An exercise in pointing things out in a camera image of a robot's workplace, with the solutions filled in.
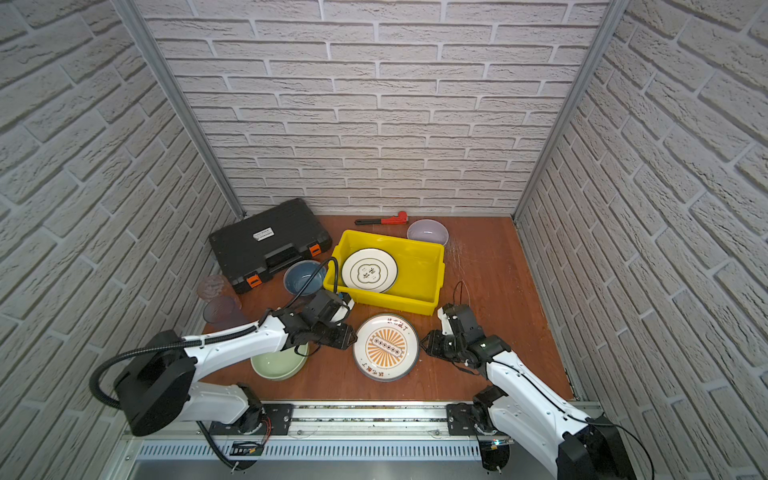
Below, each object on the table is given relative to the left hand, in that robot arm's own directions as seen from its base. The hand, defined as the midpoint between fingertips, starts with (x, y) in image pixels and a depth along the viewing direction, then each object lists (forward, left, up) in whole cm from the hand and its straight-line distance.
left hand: (356, 335), depth 84 cm
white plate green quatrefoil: (+24, -4, -2) cm, 24 cm away
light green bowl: (-7, +20, -1) cm, 22 cm away
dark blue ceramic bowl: (+22, +20, -1) cm, 30 cm away
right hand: (-3, -19, 0) cm, 20 cm away
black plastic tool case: (+31, +36, +1) cm, 48 cm away
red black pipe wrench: (+49, -16, -3) cm, 52 cm away
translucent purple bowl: (+40, -26, +1) cm, 47 cm away
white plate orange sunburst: (-3, -9, -3) cm, 10 cm away
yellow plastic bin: (+21, -21, -3) cm, 30 cm away
